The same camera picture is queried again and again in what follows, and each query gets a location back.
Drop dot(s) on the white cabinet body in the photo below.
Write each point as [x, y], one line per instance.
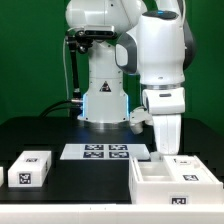
[150, 183]

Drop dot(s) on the grey depth camera bar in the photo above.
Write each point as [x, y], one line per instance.
[99, 31]

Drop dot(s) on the white block at left edge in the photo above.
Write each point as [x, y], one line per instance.
[1, 176]

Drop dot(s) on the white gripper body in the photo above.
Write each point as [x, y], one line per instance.
[167, 130]

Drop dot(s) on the white door panel with marker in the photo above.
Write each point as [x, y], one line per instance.
[188, 169]

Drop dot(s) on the white base marker plate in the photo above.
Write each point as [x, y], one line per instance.
[104, 152]

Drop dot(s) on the white L-shaped corner fence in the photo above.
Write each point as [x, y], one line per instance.
[18, 211]

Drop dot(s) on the white box with marker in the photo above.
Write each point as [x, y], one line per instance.
[30, 169]

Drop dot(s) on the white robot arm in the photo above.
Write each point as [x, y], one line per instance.
[137, 59]

